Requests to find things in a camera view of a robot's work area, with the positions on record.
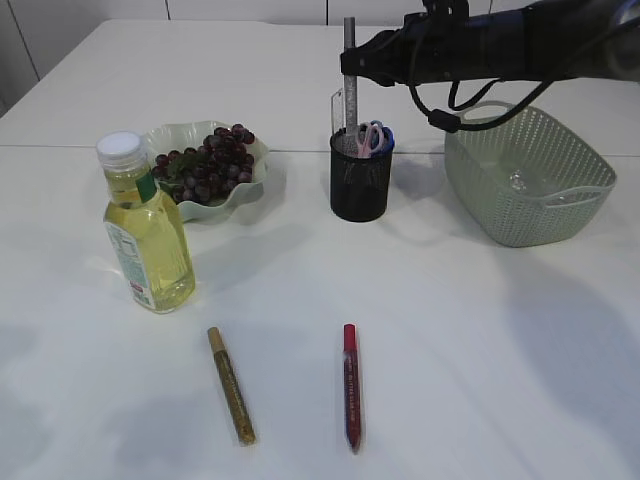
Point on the green woven plastic basket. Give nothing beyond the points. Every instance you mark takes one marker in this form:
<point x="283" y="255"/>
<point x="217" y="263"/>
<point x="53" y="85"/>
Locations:
<point x="580" y="179"/>

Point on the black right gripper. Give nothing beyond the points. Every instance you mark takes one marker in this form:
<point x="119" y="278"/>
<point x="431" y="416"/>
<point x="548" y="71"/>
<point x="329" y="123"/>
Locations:
<point x="437" y="45"/>

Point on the gold glitter pen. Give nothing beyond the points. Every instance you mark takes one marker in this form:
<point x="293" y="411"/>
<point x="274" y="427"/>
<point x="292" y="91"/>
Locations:
<point x="231" y="388"/>

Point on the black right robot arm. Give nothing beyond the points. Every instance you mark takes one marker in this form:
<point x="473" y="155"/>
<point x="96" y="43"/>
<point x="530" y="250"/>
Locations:
<point x="558" y="39"/>

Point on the clear plastic sheet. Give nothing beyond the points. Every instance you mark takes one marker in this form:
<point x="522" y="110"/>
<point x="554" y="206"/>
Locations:
<point x="526" y="182"/>

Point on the yellow tea drink bottle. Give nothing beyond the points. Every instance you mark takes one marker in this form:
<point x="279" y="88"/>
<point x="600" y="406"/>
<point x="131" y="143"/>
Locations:
<point x="144" y="226"/>

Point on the pink purple scissors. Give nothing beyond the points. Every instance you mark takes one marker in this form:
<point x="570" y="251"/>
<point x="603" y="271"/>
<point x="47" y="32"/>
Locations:
<point x="370" y="139"/>

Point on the black mesh pen holder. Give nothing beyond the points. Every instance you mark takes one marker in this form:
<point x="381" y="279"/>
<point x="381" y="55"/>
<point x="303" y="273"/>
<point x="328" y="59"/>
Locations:
<point x="358" y="186"/>

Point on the silver blue glitter pen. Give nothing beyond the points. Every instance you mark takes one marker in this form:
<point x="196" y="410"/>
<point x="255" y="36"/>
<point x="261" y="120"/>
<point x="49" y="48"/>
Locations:
<point x="350" y="94"/>

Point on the purple grape bunch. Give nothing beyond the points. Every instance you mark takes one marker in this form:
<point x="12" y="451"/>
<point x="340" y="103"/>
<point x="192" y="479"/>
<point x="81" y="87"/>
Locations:
<point x="211" y="171"/>

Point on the blue scissors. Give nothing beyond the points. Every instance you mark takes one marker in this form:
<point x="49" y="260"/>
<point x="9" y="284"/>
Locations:
<point x="387" y="140"/>

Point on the red glitter pen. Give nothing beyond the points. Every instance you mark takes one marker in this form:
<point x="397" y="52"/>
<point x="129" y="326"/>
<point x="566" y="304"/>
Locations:
<point x="351" y="387"/>

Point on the clear plastic ruler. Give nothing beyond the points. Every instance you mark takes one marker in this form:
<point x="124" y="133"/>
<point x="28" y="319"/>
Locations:
<point x="337" y="111"/>

